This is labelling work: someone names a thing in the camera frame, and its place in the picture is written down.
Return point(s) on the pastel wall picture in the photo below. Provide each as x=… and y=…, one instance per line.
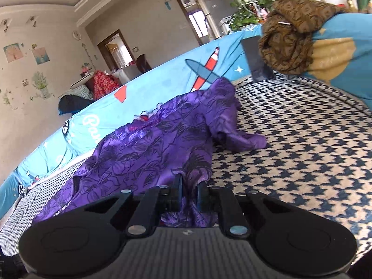
x=13, y=53
x=40, y=55

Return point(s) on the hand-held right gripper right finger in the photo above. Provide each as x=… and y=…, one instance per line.
x=201, y=194

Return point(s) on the purple floral blouse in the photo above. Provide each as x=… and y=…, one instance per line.
x=159, y=145

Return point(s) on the blue cover with yellow circle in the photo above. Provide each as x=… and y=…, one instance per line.
x=340, y=58

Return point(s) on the red floral cloth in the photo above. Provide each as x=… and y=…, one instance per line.
x=105, y=85

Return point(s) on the lavender pot wall sticker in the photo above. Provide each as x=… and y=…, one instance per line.
x=41, y=85

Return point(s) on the black smartphone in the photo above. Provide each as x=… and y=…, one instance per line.
x=252, y=58

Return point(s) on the brown wooden door frame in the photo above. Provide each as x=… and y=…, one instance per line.
x=100, y=52

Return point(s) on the round white wall clock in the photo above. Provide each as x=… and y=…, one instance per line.
x=76, y=35

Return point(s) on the white appliance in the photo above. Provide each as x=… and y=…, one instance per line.
x=226, y=23

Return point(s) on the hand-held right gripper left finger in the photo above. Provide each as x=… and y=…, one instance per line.
x=177, y=189

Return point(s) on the dark wooden chair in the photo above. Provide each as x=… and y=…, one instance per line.
x=143, y=63

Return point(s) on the dark blue bag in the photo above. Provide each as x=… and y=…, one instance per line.
x=74, y=104

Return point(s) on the blue airplane print sofa cover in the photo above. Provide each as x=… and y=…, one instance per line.
x=162, y=81

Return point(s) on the brown patterned scarf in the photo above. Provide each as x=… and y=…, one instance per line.
x=287, y=43

